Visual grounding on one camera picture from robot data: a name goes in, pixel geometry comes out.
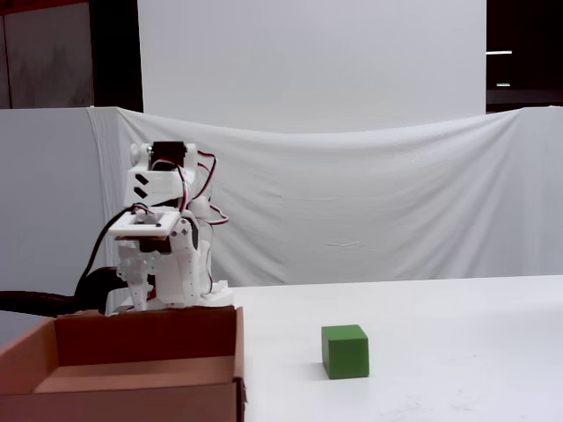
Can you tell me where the black pillar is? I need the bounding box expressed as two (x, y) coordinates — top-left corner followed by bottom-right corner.
(90, 0), (145, 113)

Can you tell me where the white draped cloth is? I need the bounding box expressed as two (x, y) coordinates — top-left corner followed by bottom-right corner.
(85, 105), (563, 289)

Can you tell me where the thin black cable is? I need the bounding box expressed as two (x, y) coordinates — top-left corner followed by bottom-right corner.
(73, 209), (135, 300)

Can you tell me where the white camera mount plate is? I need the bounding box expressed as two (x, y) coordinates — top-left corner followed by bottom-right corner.
(107, 209), (182, 242)

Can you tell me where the black table clamp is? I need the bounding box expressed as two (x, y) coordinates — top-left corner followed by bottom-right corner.
(74, 266), (122, 317)

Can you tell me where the grey partition panel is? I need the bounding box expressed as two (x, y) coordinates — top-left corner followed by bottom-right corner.
(0, 107), (109, 324)

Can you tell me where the red black servo wire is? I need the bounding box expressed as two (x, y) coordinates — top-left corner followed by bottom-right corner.
(151, 150), (230, 229)

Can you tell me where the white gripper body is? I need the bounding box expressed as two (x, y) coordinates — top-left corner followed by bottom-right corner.
(115, 239), (172, 287)

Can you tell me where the green cube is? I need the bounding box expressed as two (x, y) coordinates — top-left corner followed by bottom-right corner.
(320, 324), (369, 380)

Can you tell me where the brown cardboard box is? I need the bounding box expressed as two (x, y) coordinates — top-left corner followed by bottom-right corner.
(0, 306), (248, 422)

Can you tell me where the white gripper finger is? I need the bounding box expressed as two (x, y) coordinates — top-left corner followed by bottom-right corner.
(127, 279), (153, 311)
(154, 217), (199, 307)

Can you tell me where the white backdrop panel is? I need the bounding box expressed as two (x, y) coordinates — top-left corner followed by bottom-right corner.
(136, 0), (488, 133)

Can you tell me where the thick black hose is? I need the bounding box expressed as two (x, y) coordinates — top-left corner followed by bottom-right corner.
(0, 289), (80, 316)

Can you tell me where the dark window opening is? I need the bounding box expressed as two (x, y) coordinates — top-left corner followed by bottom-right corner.
(486, 0), (563, 116)

